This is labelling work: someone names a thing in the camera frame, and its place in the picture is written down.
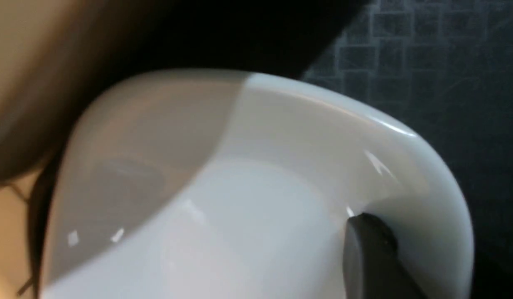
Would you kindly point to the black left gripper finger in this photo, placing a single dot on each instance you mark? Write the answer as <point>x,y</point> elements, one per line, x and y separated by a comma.
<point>370,264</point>

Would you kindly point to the black textured serving tray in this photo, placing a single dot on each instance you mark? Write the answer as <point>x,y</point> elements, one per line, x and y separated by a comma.
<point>444,68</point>

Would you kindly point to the large white plastic tub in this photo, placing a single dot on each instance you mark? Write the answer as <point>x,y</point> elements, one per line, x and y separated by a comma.
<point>55,55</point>

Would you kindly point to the white square dish front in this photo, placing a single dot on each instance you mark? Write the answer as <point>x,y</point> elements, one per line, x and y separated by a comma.
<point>211,184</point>

